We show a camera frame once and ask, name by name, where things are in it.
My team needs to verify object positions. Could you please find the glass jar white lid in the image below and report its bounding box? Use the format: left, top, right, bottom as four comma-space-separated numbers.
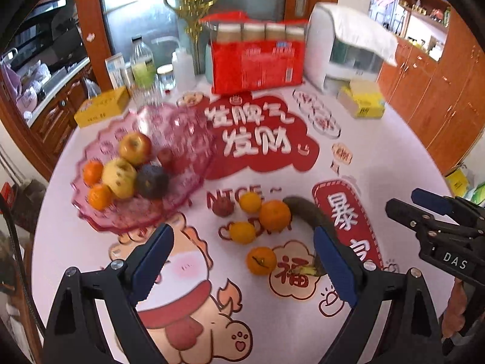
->
156, 64, 175, 92

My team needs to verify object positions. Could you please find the yellow tissue box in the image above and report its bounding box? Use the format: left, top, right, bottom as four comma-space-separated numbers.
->
337, 80, 386, 119

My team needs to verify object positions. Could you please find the orange mandarin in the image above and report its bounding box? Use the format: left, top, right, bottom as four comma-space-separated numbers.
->
246, 247, 277, 276
89, 184, 113, 210
83, 160, 104, 186
229, 221, 257, 245
259, 199, 292, 232
239, 192, 262, 213

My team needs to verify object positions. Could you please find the small dark red fruit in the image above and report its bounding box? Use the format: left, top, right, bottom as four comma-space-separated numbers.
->
212, 197, 235, 217

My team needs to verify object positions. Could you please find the clear bottle green label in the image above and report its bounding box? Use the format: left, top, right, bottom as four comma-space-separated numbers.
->
129, 37, 158, 89

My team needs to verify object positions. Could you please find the frosted glass door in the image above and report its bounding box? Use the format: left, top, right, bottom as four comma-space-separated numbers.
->
98, 0, 293, 78

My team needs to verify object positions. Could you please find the yellow bruised apple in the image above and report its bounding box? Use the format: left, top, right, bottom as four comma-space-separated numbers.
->
102, 158, 138, 199

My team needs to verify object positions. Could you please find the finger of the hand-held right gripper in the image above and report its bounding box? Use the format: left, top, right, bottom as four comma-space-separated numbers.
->
411, 188, 485, 221
386, 198, 452, 233

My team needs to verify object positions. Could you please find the white plastic bottle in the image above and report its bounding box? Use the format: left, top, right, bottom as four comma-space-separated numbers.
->
171, 49, 196, 92

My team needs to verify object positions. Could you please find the red bottle multipack wrapper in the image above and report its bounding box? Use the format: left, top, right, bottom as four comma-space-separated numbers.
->
199, 12, 309, 95

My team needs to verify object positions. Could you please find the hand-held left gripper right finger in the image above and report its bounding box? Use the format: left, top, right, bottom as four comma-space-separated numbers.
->
314, 226, 445, 364

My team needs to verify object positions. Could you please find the yellow cardboard box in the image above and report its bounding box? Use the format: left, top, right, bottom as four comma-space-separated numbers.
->
73, 86, 131, 129

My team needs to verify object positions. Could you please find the clear drinking glass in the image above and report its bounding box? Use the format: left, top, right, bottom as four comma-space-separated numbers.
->
132, 83, 164, 110

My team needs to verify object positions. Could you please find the person's right hand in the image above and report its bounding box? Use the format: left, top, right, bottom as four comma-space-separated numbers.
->
440, 281, 473, 350

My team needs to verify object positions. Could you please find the red yellow apple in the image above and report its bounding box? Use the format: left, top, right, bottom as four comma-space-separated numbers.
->
119, 132, 152, 166

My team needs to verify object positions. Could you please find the wooden display shelf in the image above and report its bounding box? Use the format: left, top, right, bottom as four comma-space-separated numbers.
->
393, 0, 456, 62

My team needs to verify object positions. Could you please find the wooden sideboard cabinet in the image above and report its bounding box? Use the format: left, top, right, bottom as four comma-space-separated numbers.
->
376, 33, 485, 177

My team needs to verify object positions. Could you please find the yellow green box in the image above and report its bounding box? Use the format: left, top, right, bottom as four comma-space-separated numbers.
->
444, 166, 485, 206

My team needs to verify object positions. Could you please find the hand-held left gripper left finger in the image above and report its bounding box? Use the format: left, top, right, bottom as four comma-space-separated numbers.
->
42, 223, 175, 364

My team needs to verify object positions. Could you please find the kitchen counter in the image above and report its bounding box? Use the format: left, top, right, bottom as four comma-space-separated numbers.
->
26, 55, 94, 126

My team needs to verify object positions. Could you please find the teal container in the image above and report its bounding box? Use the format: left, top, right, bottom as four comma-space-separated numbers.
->
205, 43, 214, 85

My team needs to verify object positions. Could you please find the dark round fruit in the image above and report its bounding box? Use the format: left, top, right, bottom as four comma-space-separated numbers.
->
136, 163, 170, 199

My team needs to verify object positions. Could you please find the white countertop appliance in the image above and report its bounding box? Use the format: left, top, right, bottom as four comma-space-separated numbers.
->
305, 2, 399, 96

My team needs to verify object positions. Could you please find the blue white carton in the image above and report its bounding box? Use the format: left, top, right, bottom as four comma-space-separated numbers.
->
105, 53, 126, 89

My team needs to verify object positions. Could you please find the beige capped drink bottle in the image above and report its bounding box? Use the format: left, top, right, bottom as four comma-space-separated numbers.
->
265, 23, 286, 42
285, 25, 306, 43
216, 23, 242, 43
242, 22, 265, 42

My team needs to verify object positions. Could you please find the pink glass fruit bowl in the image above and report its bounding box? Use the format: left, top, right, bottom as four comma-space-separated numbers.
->
71, 104, 217, 234

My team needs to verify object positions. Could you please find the white cover cloth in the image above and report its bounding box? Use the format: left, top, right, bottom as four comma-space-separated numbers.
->
310, 2, 399, 68

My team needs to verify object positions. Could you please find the blackened banana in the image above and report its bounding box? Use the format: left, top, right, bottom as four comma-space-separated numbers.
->
282, 196, 335, 277

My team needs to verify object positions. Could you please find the white plastic bag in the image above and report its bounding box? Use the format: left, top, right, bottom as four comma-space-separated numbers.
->
84, 78, 103, 100

